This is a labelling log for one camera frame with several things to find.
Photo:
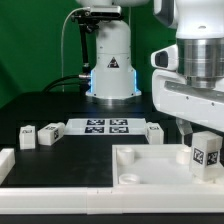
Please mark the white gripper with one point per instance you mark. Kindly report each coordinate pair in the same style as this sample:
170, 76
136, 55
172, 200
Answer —
171, 95

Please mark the white square tabletop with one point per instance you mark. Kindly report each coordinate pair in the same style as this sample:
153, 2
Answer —
153, 165

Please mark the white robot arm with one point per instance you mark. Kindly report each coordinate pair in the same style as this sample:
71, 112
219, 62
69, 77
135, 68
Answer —
174, 48

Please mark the white U-shaped fence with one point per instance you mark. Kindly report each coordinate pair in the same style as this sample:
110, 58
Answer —
197, 197

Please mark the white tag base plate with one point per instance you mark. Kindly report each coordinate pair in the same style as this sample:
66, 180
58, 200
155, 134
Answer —
105, 126

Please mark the black camera stand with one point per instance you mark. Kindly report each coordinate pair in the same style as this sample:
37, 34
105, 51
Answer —
83, 36

